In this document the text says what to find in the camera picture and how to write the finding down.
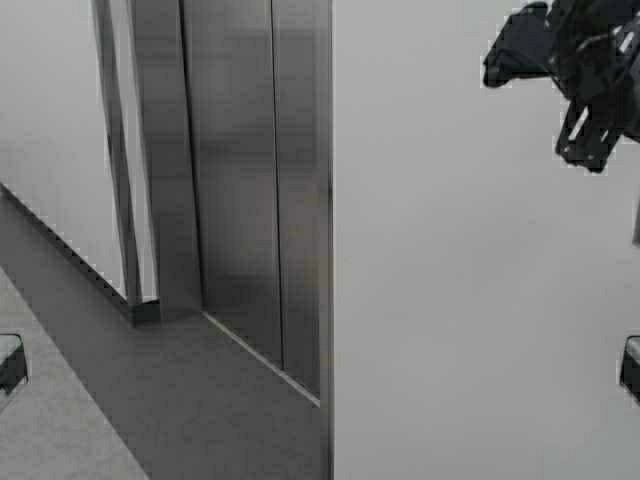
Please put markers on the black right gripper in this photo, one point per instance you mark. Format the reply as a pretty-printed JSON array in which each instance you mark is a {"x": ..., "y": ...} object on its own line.
[{"x": 594, "y": 60}]

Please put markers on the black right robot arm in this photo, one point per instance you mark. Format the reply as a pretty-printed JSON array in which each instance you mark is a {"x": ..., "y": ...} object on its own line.
[{"x": 521, "y": 50}]

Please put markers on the silver robot base right corner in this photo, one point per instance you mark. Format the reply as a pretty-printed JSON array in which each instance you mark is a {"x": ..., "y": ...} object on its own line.
[{"x": 629, "y": 370}]

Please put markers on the silver robot base left corner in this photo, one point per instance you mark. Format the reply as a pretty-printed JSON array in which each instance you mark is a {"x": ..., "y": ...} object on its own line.
[{"x": 14, "y": 369}]

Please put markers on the stainless steel elevator door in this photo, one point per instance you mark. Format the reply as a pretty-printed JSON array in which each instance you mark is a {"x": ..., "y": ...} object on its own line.
[{"x": 235, "y": 112}]

